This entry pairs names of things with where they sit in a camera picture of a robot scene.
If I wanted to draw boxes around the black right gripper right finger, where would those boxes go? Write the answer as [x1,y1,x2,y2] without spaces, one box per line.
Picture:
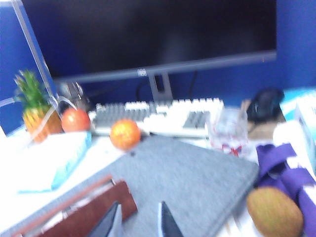
[158,201,185,237]

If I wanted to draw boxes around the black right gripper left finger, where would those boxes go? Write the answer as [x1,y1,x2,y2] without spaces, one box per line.
[87,201,123,237]

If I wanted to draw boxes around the grey fabric laptop sleeve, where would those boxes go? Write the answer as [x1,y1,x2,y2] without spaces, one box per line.
[0,135,260,237]

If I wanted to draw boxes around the white teal tissue pack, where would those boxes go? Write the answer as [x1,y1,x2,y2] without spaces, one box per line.
[17,130,93,195]

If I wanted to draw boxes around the ribbed orange tangerine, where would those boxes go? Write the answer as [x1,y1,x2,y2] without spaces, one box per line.
[110,119,141,151]

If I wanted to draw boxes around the white grey keyboard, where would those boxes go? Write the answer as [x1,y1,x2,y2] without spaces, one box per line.
[88,98,224,138]

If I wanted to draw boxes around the brown kiwi fruit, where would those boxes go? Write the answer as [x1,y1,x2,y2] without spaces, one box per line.
[246,187,304,237]

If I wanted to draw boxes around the smooth reddish orange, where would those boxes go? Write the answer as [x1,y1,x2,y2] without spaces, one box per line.
[61,108,91,133]

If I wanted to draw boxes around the clear plastic box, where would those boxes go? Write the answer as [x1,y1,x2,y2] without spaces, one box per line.
[208,107,249,156]

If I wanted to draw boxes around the plastic pineapple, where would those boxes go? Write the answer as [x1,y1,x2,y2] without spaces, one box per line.
[14,70,62,144]

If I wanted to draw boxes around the black computer mouse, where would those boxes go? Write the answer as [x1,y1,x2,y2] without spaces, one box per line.
[246,87,284,123]

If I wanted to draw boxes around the teal white medicine box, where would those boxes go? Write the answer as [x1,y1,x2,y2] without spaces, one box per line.
[281,90,316,173]

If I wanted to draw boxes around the black computer monitor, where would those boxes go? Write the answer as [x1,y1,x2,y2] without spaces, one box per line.
[21,0,277,102]

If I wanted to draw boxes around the white cable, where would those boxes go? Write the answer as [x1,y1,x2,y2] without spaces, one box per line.
[0,97,72,146]

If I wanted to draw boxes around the purple fabric strap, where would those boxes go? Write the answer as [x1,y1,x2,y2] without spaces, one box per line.
[255,143,316,237]

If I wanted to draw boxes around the black monitor cable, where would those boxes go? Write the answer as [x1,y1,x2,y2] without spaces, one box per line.
[189,71,198,99]

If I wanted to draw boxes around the grey partition post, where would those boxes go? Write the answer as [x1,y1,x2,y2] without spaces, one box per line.
[9,0,60,104]

